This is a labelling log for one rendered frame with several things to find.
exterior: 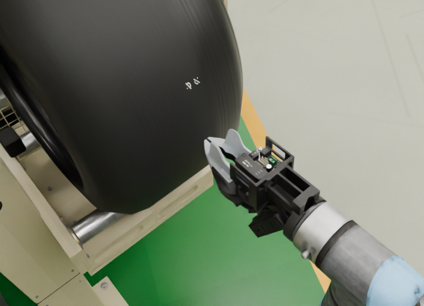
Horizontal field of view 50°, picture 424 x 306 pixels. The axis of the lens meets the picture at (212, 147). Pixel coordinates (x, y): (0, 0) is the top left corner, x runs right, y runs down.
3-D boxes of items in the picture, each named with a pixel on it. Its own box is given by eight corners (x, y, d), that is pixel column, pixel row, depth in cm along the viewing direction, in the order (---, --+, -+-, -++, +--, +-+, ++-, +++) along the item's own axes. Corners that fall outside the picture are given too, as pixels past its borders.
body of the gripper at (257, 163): (265, 131, 63) (332, 182, 57) (264, 168, 70) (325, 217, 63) (224, 161, 60) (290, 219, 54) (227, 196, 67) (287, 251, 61)
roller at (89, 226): (75, 243, 90) (63, 226, 91) (79, 250, 94) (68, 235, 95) (208, 149, 103) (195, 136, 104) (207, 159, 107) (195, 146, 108)
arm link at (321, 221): (349, 238, 61) (308, 277, 58) (323, 217, 64) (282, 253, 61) (359, 209, 55) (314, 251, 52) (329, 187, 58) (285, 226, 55)
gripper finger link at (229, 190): (227, 154, 68) (267, 188, 64) (228, 161, 70) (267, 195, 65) (203, 171, 67) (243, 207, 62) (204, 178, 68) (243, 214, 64)
